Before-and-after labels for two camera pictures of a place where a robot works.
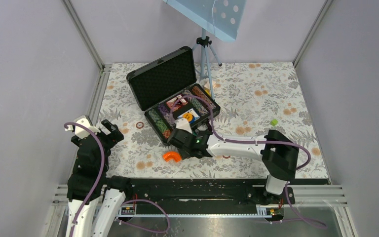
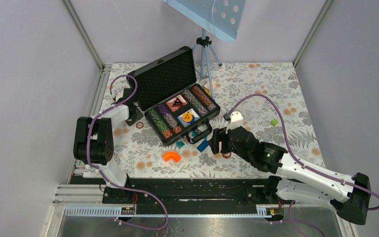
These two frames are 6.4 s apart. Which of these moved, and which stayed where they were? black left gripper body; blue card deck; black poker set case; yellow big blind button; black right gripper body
Moved: black left gripper body; black right gripper body
Stayed: blue card deck; black poker set case; yellow big blind button
